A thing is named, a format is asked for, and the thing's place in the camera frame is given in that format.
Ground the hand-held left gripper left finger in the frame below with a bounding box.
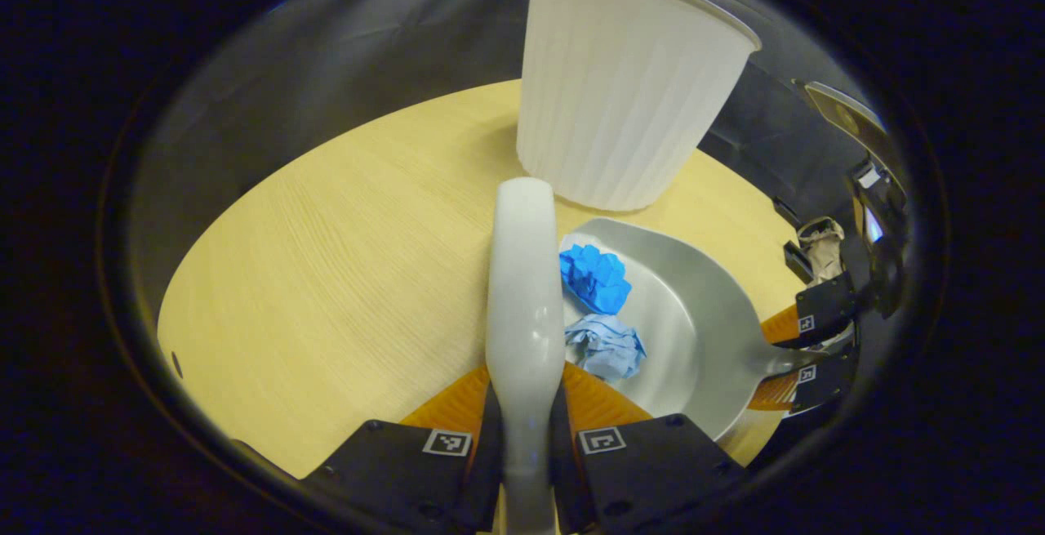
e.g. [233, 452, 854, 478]
[300, 365, 504, 535]

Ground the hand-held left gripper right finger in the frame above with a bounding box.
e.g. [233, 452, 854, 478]
[549, 361, 749, 535]

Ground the silver metal dustpan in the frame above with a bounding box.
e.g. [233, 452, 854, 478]
[558, 216, 827, 443]

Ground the light blue paper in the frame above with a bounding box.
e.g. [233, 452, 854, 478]
[564, 313, 647, 381]

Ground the small white broom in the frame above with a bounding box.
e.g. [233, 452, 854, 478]
[485, 177, 567, 535]

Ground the dark blue paper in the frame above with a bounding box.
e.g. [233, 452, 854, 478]
[558, 243, 634, 316]

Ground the white ribbed garbage bin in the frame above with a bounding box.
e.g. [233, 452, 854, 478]
[515, 0, 763, 212]

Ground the crumpled beige paper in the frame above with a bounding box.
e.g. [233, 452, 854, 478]
[798, 218, 847, 284]

